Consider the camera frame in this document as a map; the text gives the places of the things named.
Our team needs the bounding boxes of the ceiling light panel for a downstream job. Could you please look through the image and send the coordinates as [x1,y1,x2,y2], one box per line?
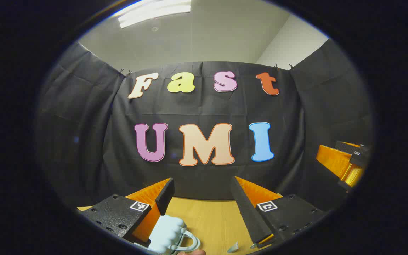
[114,0,192,29]

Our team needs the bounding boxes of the light blue suitcase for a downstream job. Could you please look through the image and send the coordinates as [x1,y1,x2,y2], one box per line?
[135,214,201,255]

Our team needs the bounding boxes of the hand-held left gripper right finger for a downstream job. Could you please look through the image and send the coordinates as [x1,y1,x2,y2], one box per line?
[230,176,328,248]

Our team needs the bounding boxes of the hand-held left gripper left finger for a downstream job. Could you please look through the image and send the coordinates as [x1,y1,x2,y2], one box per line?
[78,178,175,248]

